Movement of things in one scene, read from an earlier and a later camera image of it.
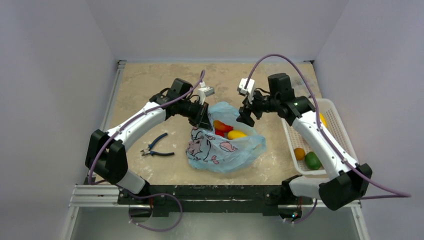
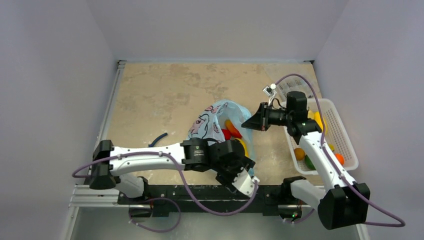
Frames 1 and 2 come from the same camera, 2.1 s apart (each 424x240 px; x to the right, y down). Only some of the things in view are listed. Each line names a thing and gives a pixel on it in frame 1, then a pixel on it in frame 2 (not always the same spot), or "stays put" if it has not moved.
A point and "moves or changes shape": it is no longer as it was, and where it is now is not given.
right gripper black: (249, 110) -> (263, 117)
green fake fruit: (312, 161) stays put
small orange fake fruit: (299, 153) stays put
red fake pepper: (225, 128) moves or changes shape
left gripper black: (201, 119) -> (244, 163)
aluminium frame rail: (96, 196) stays put
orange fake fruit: (217, 124) -> (232, 129)
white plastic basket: (336, 129) stays put
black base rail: (144, 200) stays put
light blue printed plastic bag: (230, 146) moves or changes shape
